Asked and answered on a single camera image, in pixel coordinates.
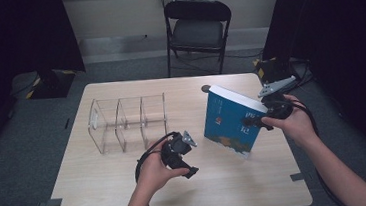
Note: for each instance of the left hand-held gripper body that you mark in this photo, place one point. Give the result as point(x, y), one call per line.
point(176, 150)

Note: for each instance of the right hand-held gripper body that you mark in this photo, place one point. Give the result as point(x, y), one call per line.
point(276, 106)

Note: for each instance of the blue paperback book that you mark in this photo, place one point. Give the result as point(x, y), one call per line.
point(229, 125)

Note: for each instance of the clear acrylic book rack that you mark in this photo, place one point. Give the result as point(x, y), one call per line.
point(119, 125)

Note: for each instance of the person's right hand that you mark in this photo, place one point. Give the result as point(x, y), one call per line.
point(298, 123)

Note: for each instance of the person's left hand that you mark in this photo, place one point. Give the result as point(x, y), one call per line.
point(155, 174)

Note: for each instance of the black stand base yellow tape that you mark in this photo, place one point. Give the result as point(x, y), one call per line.
point(52, 84)
point(270, 70)

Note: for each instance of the black curtain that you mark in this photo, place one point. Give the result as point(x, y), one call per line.
point(341, 29)
point(5, 48)

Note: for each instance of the black folding chair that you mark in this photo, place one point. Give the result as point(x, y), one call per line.
point(196, 33)

